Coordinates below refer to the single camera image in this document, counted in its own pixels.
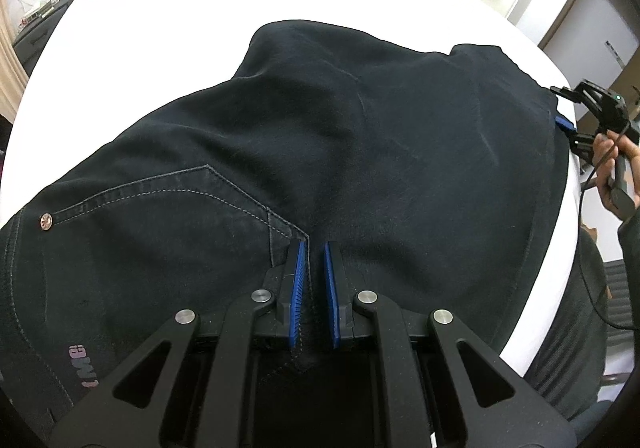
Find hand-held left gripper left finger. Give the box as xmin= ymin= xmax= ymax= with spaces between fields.
xmin=47 ymin=238 xmax=308 ymax=448

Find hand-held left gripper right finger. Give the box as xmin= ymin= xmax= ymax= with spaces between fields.
xmin=320 ymin=241 xmax=578 ymax=448

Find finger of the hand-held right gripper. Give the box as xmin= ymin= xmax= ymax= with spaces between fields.
xmin=556 ymin=115 xmax=596 ymax=161
xmin=550 ymin=86 xmax=589 ymax=105

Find black denim pants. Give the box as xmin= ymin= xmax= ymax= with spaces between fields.
xmin=0 ymin=18 xmax=573 ymax=448

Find person's right hand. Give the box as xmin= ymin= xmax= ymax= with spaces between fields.
xmin=592 ymin=131 xmax=638 ymax=221

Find person's dark ribbed clothing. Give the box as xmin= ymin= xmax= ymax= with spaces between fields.
xmin=520 ymin=228 xmax=616 ymax=421

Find bed with white sheet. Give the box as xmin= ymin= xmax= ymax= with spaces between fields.
xmin=2 ymin=0 xmax=586 ymax=379

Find grey nightstand with drawers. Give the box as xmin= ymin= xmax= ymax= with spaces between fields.
xmin=12 ymin=11 xmax=71 ymax=79

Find cream curtain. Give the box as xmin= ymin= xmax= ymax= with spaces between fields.
xmin=0 ymin=0 xmax=26 ymax=124

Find white and red small items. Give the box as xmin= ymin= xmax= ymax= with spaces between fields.
xmin=17 ymin=0 xmax=66 ymax=29

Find black cable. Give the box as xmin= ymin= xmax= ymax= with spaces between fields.
xmin=577 ymin=125 xmax=640 ymax=331

